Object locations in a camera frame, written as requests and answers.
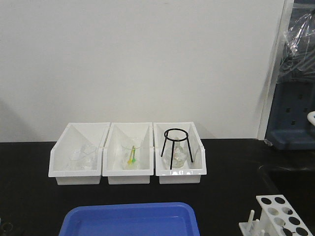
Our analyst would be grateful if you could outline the blue-grey pegboard drying rack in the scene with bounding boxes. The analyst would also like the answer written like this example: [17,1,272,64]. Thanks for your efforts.
[265,0,315,150]

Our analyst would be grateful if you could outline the plastic bag of tubes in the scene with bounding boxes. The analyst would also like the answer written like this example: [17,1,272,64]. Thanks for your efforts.
[277,8,315,84]

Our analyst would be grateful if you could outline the white test tube rack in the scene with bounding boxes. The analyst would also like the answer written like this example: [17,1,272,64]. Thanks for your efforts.
[238,195,312,236]

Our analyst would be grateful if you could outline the beaker with yellow-green sticks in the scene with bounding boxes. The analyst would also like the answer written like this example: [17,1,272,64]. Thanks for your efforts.
[122,142,142,170]

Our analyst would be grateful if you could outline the glass flask in bin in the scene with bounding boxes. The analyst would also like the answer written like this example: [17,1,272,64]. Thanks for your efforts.
[162,140,189,170]

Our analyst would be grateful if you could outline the right white storage bin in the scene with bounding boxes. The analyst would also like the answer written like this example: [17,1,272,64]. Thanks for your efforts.
[153,122,207,184]

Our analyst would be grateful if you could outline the white storage bin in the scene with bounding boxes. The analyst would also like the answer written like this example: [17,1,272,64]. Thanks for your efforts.
[153,122,207,184]
[48,122,110,185]
[102,122,155,185]

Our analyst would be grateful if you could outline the middle white storage bin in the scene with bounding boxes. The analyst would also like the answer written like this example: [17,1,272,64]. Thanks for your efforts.
[102,122,155,185]

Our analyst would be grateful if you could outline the small glassware in left bin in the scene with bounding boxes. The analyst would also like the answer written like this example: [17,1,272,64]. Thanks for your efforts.
[66,145,97,171]

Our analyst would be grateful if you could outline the left white storage bin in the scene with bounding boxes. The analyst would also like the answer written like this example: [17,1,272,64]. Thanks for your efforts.
[48,122,110,185]

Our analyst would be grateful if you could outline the blue plastic tray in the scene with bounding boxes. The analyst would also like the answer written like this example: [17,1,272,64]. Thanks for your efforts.
[59,202,200,236]

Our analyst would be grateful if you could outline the white lab faucet green knobs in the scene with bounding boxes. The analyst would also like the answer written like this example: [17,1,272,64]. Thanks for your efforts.
[307,111,315,126]

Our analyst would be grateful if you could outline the black lab sink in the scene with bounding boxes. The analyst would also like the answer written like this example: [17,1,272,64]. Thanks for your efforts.
[258,165,315,211]

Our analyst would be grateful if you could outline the black wire tripod stand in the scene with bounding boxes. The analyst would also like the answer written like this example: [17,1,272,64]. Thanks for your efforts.
[160,128,194,170]

